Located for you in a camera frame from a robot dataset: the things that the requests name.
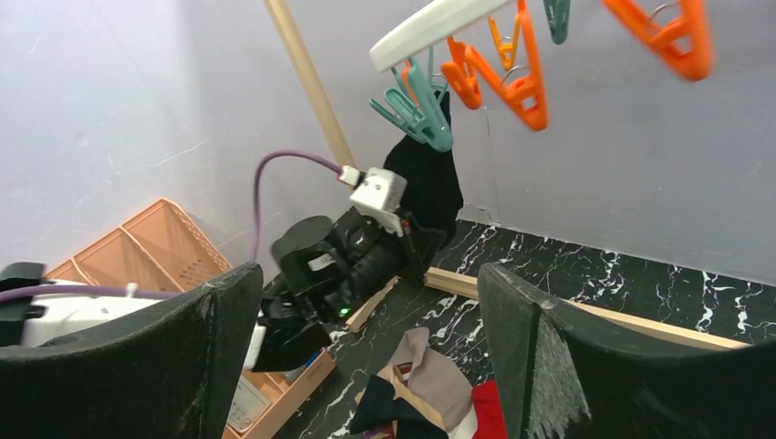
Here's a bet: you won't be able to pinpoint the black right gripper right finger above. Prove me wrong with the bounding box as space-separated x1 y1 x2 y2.
478 263 775 438

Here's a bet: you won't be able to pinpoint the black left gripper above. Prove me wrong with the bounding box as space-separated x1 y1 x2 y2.
329 208 446 304

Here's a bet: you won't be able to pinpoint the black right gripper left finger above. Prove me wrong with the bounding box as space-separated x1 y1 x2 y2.
1 263 264 438

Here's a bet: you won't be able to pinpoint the black sock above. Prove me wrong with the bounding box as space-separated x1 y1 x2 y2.
382 91 465 250
349 375 448 439

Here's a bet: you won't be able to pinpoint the white sock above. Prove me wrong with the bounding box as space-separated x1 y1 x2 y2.
447 407 478 439

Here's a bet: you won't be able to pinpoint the grey sock brown stripes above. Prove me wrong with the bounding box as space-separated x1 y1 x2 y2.
389 327 472 433

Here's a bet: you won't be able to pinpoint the red bear sock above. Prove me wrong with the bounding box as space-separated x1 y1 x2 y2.
471 380 507 439

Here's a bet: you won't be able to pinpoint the beige purple striped sock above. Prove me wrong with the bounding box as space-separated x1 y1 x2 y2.
357 365 442 438

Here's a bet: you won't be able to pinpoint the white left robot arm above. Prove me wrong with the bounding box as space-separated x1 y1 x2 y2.
1 208 456 372

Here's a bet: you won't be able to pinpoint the white round clip hanger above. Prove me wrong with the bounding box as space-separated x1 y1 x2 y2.
369 0 510 72

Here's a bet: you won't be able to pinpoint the peach compartment tray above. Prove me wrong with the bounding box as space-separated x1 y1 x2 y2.
222 350 335 439

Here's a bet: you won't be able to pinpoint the peach mesh file rack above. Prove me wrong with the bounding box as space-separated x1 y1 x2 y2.
47 198 232 293

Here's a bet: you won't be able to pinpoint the teal clothes peg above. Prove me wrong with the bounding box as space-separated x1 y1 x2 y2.
369 57 454 153

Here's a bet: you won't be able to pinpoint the orange clothes peg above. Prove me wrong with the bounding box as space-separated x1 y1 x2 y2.
440 1 548 132

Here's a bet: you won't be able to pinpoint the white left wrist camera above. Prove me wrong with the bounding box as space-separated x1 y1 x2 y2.
338 166 407 237

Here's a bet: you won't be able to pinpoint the wooden hanging rack frame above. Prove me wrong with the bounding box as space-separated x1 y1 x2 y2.
264 0 748 351

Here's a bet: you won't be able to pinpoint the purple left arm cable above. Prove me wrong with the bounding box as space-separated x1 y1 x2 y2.
0 149 344 305

